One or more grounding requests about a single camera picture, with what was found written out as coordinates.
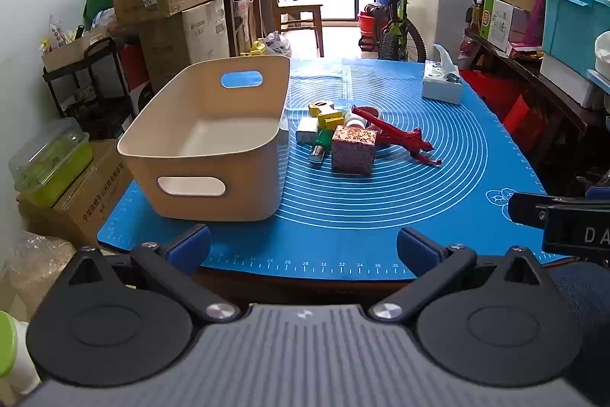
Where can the dark wooden side table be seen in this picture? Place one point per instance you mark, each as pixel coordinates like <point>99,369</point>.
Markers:
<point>543,92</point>

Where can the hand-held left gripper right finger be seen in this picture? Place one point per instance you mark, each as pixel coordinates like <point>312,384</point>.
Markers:
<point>417,249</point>

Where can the grey plastic bag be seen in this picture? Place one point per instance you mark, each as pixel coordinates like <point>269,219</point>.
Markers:
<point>279,43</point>

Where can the wooden chair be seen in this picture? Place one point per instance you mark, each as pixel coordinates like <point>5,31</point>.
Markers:
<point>295,13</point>

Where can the clear plastic bag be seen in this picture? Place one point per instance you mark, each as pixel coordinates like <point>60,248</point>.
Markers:
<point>33,266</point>

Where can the yellow jug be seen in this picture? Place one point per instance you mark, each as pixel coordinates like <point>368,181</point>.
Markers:
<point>255,48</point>

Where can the red bucket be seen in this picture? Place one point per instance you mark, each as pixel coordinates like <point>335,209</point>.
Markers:
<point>368,21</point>

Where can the red plastic toy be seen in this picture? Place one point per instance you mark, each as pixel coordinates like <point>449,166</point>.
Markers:
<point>402,139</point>

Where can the green capped white bottle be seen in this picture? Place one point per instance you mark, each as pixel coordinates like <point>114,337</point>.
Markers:
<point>12,354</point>

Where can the green white carton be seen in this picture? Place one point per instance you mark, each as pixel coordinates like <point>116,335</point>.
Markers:
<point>498,23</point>

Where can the green cylinder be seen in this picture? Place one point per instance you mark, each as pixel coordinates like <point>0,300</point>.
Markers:
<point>323,142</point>

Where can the white charger plug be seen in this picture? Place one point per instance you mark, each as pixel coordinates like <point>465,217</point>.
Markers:
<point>306,131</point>

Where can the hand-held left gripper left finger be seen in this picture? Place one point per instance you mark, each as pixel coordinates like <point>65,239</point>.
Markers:
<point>188,247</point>

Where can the amber oil bottle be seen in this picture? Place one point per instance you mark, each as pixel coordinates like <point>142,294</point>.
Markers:
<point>475,16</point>

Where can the teal storage bin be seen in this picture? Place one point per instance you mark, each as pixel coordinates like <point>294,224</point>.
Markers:
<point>569,25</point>

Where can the blue silicone baking mat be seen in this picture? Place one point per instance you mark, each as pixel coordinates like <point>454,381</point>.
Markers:
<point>381,216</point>

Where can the white tissue box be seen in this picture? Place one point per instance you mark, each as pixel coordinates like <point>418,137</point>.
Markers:
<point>441,87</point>

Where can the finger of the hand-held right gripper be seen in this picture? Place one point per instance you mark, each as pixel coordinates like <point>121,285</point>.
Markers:
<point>524,207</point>

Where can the green black bicycle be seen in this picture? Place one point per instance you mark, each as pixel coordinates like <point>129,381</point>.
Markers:
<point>395,21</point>

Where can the brown printed cardboard box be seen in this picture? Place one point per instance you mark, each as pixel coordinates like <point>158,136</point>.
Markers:
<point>90,202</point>

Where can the white cardboard box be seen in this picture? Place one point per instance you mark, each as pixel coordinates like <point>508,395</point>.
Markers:
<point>207,32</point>

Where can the white chest freezer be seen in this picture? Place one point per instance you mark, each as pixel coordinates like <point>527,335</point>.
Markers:
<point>441,6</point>

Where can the green lidded container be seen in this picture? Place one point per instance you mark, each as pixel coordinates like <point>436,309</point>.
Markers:
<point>57,171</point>

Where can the yellow toy block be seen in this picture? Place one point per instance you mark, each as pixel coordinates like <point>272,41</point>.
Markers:
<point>330,118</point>

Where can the person's blue jeans leg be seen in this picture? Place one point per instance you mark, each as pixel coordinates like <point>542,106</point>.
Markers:
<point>584,302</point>

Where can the white pill bottle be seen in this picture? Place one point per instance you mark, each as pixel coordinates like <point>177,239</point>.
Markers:
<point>353,119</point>

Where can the beige plastic basket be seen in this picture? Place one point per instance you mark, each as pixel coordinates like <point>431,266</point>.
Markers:
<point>209,178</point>

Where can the glittery brown cube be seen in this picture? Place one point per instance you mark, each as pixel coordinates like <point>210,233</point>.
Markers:
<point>353,152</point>

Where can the black utility cart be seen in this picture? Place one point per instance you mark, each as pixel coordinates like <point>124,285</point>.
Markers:
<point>83,99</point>

